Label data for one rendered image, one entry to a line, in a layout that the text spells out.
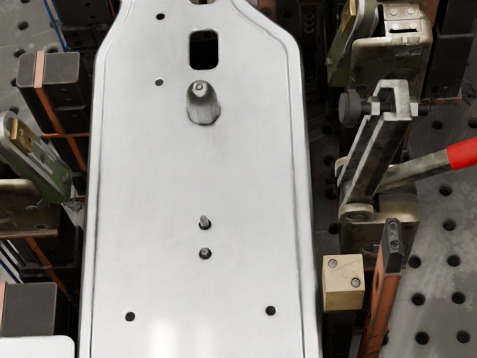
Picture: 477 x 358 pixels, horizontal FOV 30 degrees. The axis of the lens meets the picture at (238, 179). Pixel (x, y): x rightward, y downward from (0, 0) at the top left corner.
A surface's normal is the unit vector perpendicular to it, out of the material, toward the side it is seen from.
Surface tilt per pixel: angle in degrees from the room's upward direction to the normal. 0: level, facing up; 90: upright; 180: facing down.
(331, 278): 0
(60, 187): 78
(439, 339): 0
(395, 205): 0
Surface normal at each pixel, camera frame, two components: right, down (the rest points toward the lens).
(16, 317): -0.07, -0.44
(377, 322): 0.02, 0.90
